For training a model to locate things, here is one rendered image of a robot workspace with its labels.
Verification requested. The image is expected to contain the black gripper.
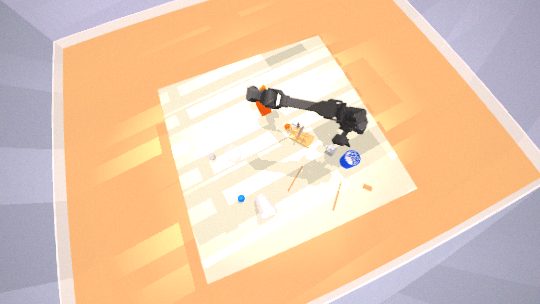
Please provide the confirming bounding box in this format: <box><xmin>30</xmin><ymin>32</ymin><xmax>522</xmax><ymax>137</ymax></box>
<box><xmin>332</xmin><ymin>120</ymin><xmax>350</xmax><ymax>147</ymax></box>

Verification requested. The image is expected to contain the blue open cup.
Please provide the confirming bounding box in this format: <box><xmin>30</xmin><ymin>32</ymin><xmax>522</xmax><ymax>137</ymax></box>
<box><xmin>340</xmin><ymin>150</ymin><xmax>361</xmax><ymax>169</ymax></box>

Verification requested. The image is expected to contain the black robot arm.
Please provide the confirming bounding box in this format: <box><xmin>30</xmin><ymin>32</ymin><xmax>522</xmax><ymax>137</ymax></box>
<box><xmin>245</xmin><ymin>85</ymin><xmax>369</xmax><ymax>134</ymax></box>

